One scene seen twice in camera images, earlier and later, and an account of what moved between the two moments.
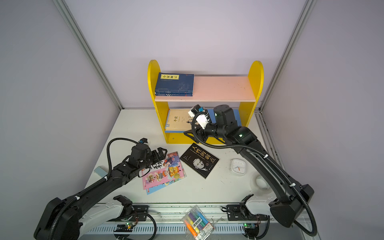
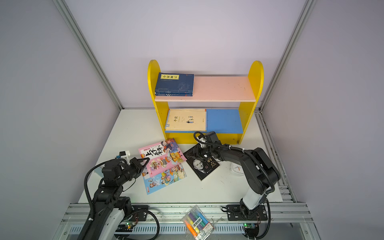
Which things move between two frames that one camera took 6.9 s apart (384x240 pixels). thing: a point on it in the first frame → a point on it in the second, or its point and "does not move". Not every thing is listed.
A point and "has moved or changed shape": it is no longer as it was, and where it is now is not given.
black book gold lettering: (200, 160) does not move
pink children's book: (166, 171) has moved or changed shape
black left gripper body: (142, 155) → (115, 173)
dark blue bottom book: (169, 82) does not move
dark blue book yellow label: (174, 95) does not move
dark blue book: (174, 93) does not move
